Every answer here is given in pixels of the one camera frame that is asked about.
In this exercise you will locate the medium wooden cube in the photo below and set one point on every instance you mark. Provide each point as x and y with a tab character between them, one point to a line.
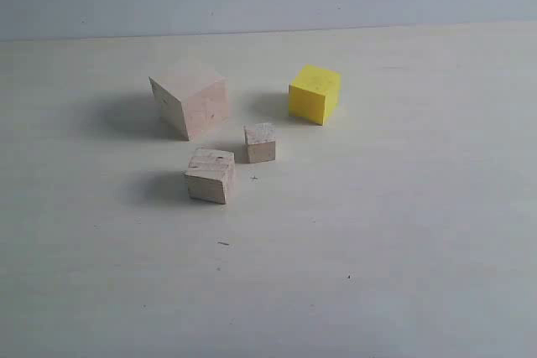
210	175

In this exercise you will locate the large wooden cube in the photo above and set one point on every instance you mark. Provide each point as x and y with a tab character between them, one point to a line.
191	97

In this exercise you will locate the small wooden cube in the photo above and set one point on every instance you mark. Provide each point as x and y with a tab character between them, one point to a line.
260	142

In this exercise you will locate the yellow cube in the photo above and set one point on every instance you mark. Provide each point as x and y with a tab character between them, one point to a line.
314	94

